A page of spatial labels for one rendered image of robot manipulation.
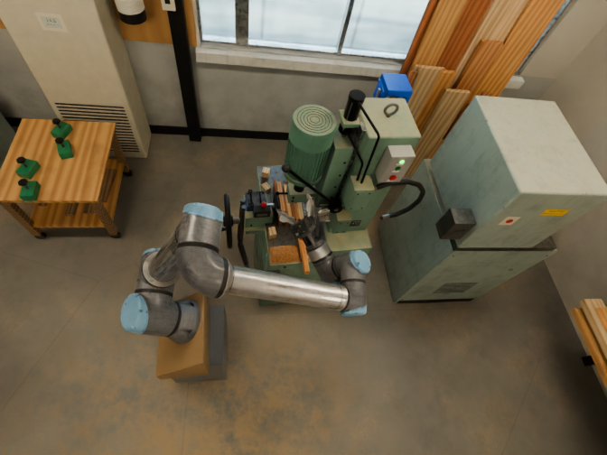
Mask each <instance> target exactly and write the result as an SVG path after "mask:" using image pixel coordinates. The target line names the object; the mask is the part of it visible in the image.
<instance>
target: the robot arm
mask: <svg viewBox="0 0 607 455"><path fill-rule="evenodd" d="M306 198H307V202H306V204H307V205H306V213H307V217H306V215H305V216H304V218H302V219H300V218H299V219H298V222H295V218H294V217H291V216H288V215H287V213H284V212H283V211H282V210H281V209H276V211H277V213H278V215H279V216H280V219H279V220H280V221H281V222H283V223H285V222H287V223H288V225H289V226H290V227H289V229H290V230H291V232H292V234H293V235H294V238H295V240H296V239H298V238H300V239H301V240H303V242H304V243H305V245H306V248H305V249H306V254H307V255H308V256H309V258H310V259H311V261H312V263H313V265H314V267H315V269H316V271H317V272H318V274H319V276H320V277H321V279H322V282H318V281H314V280H309V279H304V278H299V277H294V276H290V275H285V274H276V273H271V272H267V271H261V270H257V269H252V268H246V267H242V266H237V265H231V264H230V262H229V260H228V259H227V258H223V257H220V256H219V244H220V237H221V230H222V222H223V212H222V211H221V210H220V209H218V208H217V207H214V206H211V205H209V204H205V203H189V204H186V205H185V206H184V208H183V211H182V220H181V222H180V223H179V224H178V226H177V227H176V229H175V230H174V231H173V233H172V234H171V236H170V237H169V238H168V239H167V241H166V242H165V243H164V245H163V246H162V247H161V248H157V249H155V248H151V249H148V250H146V251H144V253H143V256H142V258H141V264H140V268H139V273H138V276H137V281H136V286H135V293H132V294H130V295H129V296H128V297H127V298H126V299H125V301H124V303H123V306H122V310H121V323H122V326H123V328H124V329H125V330H126V331H128V332H133V333H135V334H143V335H151V336H159V337H167V338H168V339H171V340H172V341H174V342H176V343H180V344H185V343H188V342H189V341H191V340H192V339H193V337H194V336H195V334H196V333H197V331H198V328H199V326H200V322H201V309H200V306H199V304H198V303H197V302H196V301H193V300H182V301H178V302H174V301H173V290H174V285H175V282H176V281H177V280H178V279H179V277H180V275H181V274H182V276H183V278H184V279H185V280H186V281H187V283H188V284H189V285H190V286H191V287H192V288H193V289H195V290H196V291H197V292H199V293H201V294H203V295H205V296H208V297H211V298H220V297H222V296H223V295H224V294H230V295H237V296H243V297H249V298H256V299H262V300H269V301H275V302H287V303H292V304H299V305H305V306H312V307H318V308H324V309H331V310H336V311H341V316H344V317H354V316H361V315H364V314H366V312H367V299H366V275H365V274H367V273H368V272H369V270H370V267H371V265H370V261H369V257H368V256H367V254H366V253H365V252H363V251H362V250H355V251H350V252H349V253H345V254H342V255H337V256H334V254H333V252H332V250H331V249H330V247H329V245H328V243H327V242H326V241H323V240H322V239H321V238H318V239H317V237H318V236H319V217H318V216H317V212H316V209H315V206H314V205H313V200H312V198H311V196H310V194H309V193H308V192H306ZM338 284H341V285H338Z"/></svg>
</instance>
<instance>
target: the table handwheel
mask: <svg viewBox="0 0 607 455"><path fill-rule="evenodd" d="M224 209H225V216H223V226H224V227H225V228H226V234H227V247H228V249H231V248H232V247H233V245H232V228H231V227H233V224H239V221H240V218H239V217H238V218H233V216H231V215H230V203H229V195H228V193H225V194H224Z"/></svg>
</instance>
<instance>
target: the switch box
mask: <svg viewBox="0 0 607 455"><path fill-rule="evenodd" d="M415 157H416V156H415V153H414V151H413V148H412V146H411V145H388V147H387V149H386V151H385V152H384V153H383V155H382V157H381V159H380V161H379V163H378V166H377V168H376V170H375V174H376V177H377V180H378V182H396V181H401V179H402V178H403V176H404V174H405V173H406V171H407V169H408V168H409V166H410V164H411V163H412V161H413V160H414V159H415ZM401 160H404V164H403V165H397V163H399V161H401ZM398 166H400V167H401V169H400V170H399V172H392V171H395V168H396V167H398ZM392 175H396V176H397V178H396V179H395V180H393V181H387V180H389V177H390V176H392Z"/></svg>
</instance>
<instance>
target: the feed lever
mask: <svg viewBox="0 0 607 455"><path fill-rule="evenodd" d="M282 171H283V172H289V173H291V174H292V175H293V176H294V177H295V178H296V179H298V180H299V181H300V182H302V183H303V184H304V185H306V186H307V187H308V188H310V189H311V190H313V191H314V192H315V193H317V194H318V195H319V196H321V197H322V198H323V199H325V200H326V201H328V206H329V210H330V212H331V213H339V212H341V211H342V210H343V209H345V207H344V206H342V205H341V200H340V199H339V198H333V199H330V200H329V199H328V198H327V197H326V196H324V195H323V194H322V193H320V192H319V191H318V190H317V189H315V188H314V187H313V186H312V185H311V184H309V183H308V182H307V181H305V180H304V179H303V178H301V177H300V176H299V175H298V174H296V173H295V172H293V171H292V170H291V166H290V165H289V164H288V163H284V164H283V165H282Z"/></svg>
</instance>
